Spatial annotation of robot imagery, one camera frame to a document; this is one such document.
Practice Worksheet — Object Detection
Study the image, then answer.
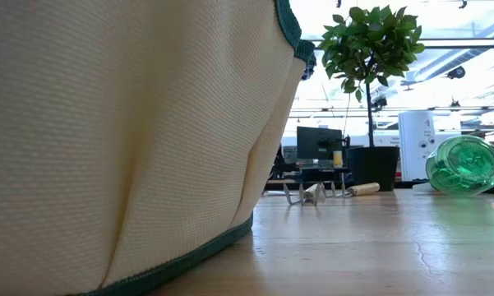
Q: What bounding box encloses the splayed-prong cultivator wooden handle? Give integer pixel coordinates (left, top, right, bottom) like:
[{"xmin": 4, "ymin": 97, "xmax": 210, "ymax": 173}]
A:
[{"xmin": 282, "ymin": 182, "xmax": 326, "ymax": 207}]

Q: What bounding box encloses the beige canvas gardening bag green trim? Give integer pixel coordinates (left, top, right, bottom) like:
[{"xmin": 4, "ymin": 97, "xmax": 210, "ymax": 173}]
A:
[{"xmin": 0, "ymin": 0, "xmax": 316, "ymax": 296}]

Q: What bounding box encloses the black aluminium table frame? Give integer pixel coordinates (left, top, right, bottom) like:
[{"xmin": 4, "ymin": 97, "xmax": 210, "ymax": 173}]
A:
[{"xmin": 265, "ymin": 179, "xmax": 494, "ymax": 195}]

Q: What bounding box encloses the white kiosk cabinet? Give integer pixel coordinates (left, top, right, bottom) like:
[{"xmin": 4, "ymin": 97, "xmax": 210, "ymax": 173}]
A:
[{"xmin": 398, "ymin": 110, "xmax": 437, "ymax": 182}]

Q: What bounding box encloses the black ceiling camera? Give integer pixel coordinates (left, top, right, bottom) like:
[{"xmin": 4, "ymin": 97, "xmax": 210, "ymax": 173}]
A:
[
  {"xmin": 446, "ymin": 65, "xmax": 467, "ymax": 81},
  {"xmin": 301, "ymin": 53, "xmax": 318, "ymax": 81}
]

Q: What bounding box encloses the black computer monitor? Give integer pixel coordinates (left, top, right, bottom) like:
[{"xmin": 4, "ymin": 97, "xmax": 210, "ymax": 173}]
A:
[{"xmin": 296, "ymin": 126, "xmax": 344, "ymax": 161}]

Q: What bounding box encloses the green spray bottle white trigger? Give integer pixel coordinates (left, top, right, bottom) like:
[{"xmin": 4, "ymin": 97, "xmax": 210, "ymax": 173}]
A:
[{"xmin": 413, "ymin": 134, "xmax": 494, "ymax": 197}]

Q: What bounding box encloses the green potted plant black pot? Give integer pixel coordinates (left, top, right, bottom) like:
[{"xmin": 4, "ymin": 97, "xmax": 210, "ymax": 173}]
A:
[{"xmin": 318, "ymin": 4, "xmax": 427, "ymax": 192}]

